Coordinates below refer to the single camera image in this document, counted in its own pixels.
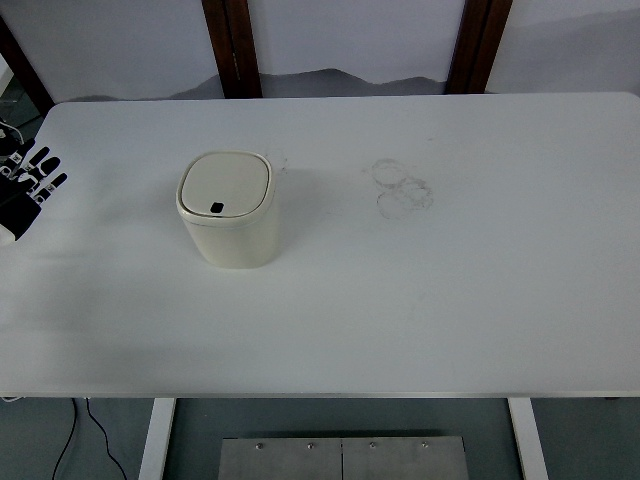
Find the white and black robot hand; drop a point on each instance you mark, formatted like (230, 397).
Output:
(17, 210)

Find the cream trash bin lid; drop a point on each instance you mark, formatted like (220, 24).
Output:
(225, 182)

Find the cream plastic trash bin body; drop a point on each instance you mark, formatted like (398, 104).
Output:
(235, 245)

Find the white table leg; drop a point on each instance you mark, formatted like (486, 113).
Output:
(527, 440)
(156, 440)

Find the grey metal plate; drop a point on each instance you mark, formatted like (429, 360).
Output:
(280, 462)
(405, 462)

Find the dark brown wooden post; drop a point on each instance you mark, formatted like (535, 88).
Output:
(22, 65)
(480, 47)
(232, 50)

